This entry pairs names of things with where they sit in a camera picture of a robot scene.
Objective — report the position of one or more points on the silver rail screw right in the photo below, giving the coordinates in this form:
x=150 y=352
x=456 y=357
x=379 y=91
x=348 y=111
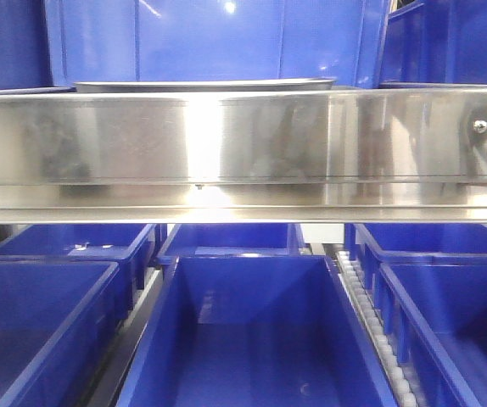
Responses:
x=480 y=126

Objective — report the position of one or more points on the blue lower centre bin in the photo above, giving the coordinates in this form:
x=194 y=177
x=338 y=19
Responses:
x=264 y=331

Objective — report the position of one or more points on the blue rear left bin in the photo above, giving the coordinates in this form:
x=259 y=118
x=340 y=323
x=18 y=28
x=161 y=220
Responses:
x=130 y=245

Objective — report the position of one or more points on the stainless steel shelf front rail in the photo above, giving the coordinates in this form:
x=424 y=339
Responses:
x=343 y=155

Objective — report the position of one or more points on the blue upper right bin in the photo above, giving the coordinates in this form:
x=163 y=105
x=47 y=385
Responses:
x=436 y=42

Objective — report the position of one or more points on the grey metal divider rail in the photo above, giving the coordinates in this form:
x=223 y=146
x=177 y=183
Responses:
x=111 y=377

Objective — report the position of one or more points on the blue rear right bin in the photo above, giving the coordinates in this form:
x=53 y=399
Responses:
x=372 y=244

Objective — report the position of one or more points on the large blue upper bin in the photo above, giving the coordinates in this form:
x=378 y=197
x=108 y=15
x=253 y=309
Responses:
x=216 y=40

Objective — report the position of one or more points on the blue lower left bin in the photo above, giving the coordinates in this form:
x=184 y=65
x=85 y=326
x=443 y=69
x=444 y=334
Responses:
x=55 y=322

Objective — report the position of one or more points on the silver metal tray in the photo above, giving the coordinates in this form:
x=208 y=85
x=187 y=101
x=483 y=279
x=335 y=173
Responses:
x=265 y=85

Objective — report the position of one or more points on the white roller track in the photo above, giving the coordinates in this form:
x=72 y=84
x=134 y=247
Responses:
x=350 y=276

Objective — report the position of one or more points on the blue rear centre bin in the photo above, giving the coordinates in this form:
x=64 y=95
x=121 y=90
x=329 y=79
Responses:
x=232 y=239

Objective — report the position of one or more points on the blue lower right bin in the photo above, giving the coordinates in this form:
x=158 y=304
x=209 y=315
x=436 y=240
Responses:
x=435 y=317

